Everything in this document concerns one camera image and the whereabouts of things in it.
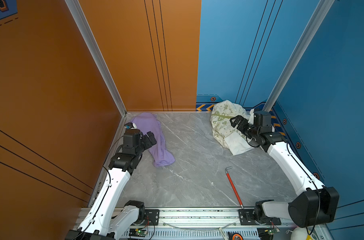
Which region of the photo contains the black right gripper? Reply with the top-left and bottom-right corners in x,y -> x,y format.
229,114 -> 260,140

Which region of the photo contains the purple cloth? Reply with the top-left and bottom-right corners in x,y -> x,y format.
131,113 -> 175,168

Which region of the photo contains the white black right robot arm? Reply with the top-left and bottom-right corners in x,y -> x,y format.
230,111 -> 340,228

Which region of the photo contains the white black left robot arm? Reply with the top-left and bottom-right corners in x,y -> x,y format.
65,128 -> 157,240

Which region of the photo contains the floral cream cloth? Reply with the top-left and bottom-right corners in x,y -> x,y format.
210,100 -> 253,156

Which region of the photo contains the green circuit board left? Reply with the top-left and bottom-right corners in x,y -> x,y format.
128,229 -> 148,240

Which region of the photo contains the green circuit board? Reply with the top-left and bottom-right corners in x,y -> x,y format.
128,229 -> 148,240
265,228 -> 281,236

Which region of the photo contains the green circuit board right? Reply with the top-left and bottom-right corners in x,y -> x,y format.
265,228 -> 281,236

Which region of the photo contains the orange black tape measure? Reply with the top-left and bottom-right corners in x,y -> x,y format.
228,232 -> 244,240

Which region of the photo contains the white plush toy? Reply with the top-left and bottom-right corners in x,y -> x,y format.
290,228 -> 314,240

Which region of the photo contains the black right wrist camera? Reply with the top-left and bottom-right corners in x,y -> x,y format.
253,111 -> 273,128

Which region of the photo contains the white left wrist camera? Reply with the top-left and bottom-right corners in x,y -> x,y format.
124,122 -> 138,131

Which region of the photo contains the red handled hex key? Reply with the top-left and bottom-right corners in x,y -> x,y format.
225,167 -> 244,209

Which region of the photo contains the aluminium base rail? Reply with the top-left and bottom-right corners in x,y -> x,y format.
120,207 -> 333,240

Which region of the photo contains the aluminium corner post right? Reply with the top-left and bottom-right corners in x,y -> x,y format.
263,0 -> 335,112

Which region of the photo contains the aluminium corner post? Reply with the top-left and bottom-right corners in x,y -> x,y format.
65,0 -> 127,117
263,0 -> 335,112

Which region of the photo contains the aluminium corner post left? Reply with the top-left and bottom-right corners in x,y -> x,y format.
65,0 -> 127,117

